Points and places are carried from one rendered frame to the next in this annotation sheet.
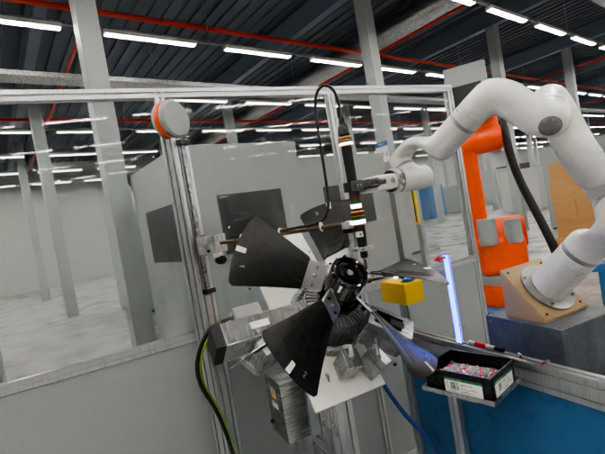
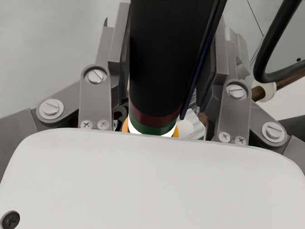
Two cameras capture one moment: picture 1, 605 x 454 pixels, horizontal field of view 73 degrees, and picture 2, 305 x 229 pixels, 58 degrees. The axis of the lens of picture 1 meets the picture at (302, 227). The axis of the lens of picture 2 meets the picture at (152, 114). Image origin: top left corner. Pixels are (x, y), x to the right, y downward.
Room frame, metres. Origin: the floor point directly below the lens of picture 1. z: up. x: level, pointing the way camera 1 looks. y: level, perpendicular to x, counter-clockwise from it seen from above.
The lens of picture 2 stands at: (1.36, -0.27, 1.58)
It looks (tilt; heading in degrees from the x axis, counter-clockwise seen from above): 59 degrees down; 113
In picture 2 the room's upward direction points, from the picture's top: 9 degrees clockwise
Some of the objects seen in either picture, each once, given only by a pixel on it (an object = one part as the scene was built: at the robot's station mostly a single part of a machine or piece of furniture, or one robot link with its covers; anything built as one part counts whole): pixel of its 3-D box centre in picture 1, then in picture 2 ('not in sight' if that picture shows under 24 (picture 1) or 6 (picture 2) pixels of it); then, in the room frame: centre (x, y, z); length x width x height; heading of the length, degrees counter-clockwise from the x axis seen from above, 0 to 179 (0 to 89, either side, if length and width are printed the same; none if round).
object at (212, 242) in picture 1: (211, 244); not in sight; (1.62, 0.37, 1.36); 0.10 x 0.07 x 0.08; 61
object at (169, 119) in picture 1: (170, 120); not in sight; (1.67, 0.45, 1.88); 0.17 x 0.15 x 0.16; 116
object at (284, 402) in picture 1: (286, 404); not in sight; (1.52, 0.17, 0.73); 0.15 x 0.09 x 0.22; 26
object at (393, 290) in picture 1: (401, 292); not in sight; (1.75, -0.37, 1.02); 0.16 x 0.10 x 0.11; 26
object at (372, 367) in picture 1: (373, 362); not in sight; (1.31, -0.15, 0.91); 0.12 x 0.08 x 0.12; 26
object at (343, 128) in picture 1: (353, 187); not in sight; (1.32, -0.18, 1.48); 0.04 x 0.04 x 0.46
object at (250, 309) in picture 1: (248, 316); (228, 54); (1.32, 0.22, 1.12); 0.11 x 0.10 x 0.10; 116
